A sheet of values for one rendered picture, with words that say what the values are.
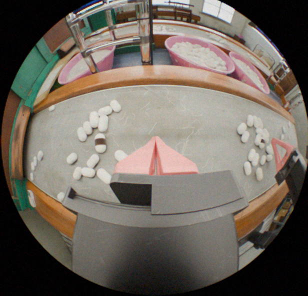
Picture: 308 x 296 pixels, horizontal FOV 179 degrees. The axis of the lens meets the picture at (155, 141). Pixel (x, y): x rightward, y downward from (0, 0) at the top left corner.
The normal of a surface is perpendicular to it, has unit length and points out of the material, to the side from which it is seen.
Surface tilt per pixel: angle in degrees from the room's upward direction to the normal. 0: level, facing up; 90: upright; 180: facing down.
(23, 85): 90
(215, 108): 0
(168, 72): 0
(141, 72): 0
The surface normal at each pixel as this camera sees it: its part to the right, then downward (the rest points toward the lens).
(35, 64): 1.00, -0.01
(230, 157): 0.00, -0.22
